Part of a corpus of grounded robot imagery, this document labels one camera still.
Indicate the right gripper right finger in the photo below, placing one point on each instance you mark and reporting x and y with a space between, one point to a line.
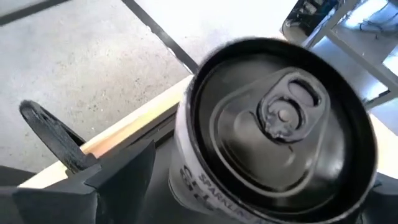
385 202

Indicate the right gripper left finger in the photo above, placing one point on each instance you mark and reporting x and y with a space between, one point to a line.
77 202

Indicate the white Celsius can black lid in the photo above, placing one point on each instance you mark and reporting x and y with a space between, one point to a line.
273 124

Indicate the grey stand with black equipment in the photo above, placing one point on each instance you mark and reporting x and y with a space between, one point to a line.
357 46

